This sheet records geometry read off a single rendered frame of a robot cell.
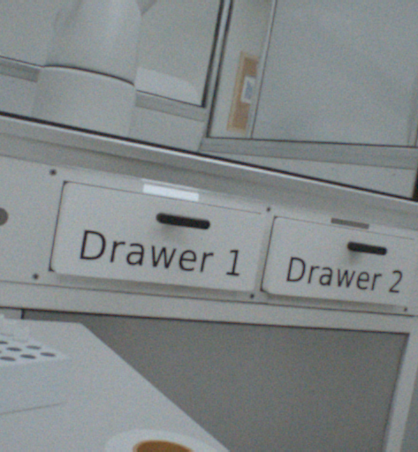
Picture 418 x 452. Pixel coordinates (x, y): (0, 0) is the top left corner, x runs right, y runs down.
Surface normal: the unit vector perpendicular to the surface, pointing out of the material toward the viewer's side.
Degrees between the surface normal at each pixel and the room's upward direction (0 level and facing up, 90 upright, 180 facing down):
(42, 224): 90
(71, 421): 0
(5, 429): 0
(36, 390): 90
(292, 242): 90
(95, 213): 90
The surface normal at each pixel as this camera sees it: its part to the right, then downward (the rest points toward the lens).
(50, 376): 0.77, 0.18
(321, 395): 0.48, 0.14
